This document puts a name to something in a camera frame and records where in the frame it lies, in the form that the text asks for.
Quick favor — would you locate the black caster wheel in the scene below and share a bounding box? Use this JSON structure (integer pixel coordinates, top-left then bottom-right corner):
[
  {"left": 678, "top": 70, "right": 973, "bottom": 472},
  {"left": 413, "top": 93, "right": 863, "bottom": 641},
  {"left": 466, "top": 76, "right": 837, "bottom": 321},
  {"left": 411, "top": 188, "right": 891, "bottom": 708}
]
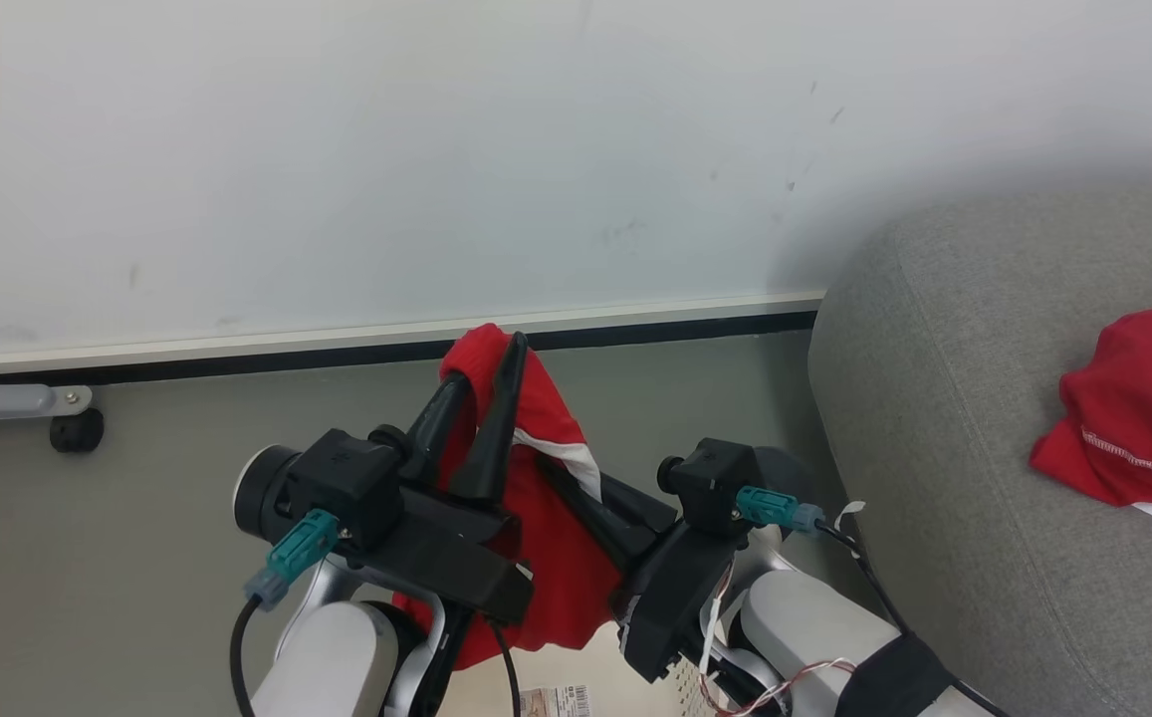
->
[{"left": 49, "top": 407, "right": 106, "bottom": 455}]

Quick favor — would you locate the white perforated basket brown rim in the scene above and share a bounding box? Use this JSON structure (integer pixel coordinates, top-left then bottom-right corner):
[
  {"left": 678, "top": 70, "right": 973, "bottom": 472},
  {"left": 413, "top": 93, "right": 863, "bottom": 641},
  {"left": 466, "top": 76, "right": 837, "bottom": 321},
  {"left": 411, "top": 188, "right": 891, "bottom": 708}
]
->
[{"left": 436, "top": 619, "right": 731, "bottom": 717}]

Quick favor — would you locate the red garment with white stitching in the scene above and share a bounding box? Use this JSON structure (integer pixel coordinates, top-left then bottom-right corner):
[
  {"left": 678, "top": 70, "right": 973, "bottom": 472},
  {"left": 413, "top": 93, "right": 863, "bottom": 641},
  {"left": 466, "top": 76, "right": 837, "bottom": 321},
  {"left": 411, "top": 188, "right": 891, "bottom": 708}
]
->
[{"left": 1029, "top": 296, "right": 1152, "bottom": 545}]

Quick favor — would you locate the white thin wire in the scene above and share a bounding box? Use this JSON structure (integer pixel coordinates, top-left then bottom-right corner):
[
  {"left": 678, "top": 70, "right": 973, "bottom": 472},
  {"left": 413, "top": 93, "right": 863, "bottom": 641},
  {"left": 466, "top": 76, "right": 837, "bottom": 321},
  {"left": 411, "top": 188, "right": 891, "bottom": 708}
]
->
[{"left": 697, "top": 588, "right": 736, "bottom": 678}]

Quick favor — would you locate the grey fabric sofa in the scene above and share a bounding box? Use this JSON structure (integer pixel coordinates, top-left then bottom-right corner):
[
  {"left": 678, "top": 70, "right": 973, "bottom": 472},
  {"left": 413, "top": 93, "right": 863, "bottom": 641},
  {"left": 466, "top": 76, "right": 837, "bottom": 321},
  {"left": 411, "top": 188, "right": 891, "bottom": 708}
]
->
[{"left": 806, "top": 187, "right": 1152, "bottom": 717}]

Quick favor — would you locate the red garment with white stripe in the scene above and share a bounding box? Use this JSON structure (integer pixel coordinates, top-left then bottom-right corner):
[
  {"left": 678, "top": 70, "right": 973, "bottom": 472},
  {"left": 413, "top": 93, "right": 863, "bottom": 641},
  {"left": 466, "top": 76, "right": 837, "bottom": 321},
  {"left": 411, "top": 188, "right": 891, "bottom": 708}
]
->
[{"left": 391, "top": 322, "right": 628, "bottom": 671}]

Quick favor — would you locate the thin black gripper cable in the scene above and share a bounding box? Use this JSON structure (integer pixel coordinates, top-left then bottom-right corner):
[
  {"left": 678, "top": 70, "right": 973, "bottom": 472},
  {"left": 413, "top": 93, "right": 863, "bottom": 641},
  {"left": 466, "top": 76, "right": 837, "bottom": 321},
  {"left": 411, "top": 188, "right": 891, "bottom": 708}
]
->
[{"left": 489, "top": 615, "right": 523, "bottom": 717}]

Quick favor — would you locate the black tape band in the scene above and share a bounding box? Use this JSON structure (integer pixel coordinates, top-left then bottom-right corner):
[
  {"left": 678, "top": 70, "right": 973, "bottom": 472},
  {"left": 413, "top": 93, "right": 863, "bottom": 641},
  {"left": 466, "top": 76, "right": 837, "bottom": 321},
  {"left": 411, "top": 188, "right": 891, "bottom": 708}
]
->
[{"left": 834, "top": 631, "right": 967, "bottom": 717}]

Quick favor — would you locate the black right camera cable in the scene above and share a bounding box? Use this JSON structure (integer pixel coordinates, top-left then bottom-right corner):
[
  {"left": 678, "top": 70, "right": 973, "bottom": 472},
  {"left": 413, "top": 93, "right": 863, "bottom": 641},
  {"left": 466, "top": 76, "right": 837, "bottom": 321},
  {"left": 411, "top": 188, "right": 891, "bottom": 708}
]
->
[{"left": 814, "top": 518, "right": 1010, "bottom": 717}]

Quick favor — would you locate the red white twisted wire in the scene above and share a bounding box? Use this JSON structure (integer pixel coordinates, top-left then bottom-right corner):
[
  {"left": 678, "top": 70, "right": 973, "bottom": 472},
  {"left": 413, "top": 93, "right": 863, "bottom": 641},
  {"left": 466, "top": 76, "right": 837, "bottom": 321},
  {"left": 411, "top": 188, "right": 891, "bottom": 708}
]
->
[{"left": 698, "top": 568, "right": 857, "bottom": 717}]

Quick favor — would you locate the printed barcode sticker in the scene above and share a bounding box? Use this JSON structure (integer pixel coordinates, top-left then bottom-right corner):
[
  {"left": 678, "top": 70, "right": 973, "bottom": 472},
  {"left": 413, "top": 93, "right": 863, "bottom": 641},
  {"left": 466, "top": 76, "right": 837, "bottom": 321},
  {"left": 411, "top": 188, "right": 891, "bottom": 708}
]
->
[{"left": 518, "top": 684, "right": 592, "bottom": 717}]

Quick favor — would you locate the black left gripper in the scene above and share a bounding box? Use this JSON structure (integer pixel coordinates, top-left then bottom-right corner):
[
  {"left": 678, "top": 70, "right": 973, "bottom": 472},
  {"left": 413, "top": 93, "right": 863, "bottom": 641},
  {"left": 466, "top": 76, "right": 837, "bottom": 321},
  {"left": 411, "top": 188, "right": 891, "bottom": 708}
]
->
[{"left": 346, "top": 332, "right": 535, "bottom": 625}]

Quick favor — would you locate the teal left camera plug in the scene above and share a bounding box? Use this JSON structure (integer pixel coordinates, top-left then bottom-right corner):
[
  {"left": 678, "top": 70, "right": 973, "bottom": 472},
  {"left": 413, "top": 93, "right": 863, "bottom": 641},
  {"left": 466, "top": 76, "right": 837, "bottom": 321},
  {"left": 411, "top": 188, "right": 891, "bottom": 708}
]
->
[{"left": 243, "top": 508, "right": 342, "bottom": 612}]

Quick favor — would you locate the teal right camera plug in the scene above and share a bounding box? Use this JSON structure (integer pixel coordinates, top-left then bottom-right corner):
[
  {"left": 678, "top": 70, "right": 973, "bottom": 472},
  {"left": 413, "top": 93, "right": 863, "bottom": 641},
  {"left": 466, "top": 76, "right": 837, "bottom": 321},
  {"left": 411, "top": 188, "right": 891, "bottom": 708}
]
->
[{"left": 735, "top": 485, "right": 825, "bottom": 534}]

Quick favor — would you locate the teal camera plug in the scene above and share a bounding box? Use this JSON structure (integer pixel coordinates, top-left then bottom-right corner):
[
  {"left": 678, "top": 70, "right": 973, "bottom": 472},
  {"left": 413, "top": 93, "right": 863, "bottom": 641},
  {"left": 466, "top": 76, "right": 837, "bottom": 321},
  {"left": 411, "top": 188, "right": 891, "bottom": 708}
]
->
[
  {"left": 243, "top": 508, "right": 342, "bottom": 612},
  {"left": 735, "top": 485, "right": 825, "bottom": 534}
]

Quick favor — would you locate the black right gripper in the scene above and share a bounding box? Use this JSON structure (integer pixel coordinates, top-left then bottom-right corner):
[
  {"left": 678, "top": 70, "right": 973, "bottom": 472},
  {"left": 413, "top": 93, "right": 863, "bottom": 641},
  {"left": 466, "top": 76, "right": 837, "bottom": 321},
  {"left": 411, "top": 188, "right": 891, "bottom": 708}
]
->
[{"left": 535, "top": 455, "right": 737, "bottom": 684}]

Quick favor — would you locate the white black wall baseboard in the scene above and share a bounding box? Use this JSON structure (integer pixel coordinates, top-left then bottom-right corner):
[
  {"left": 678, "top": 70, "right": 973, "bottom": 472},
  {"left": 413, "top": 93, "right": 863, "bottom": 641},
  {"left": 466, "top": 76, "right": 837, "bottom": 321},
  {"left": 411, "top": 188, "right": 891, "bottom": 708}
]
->
[{"left": 0, "top": 291, "right": 827, "bottom": 385}]

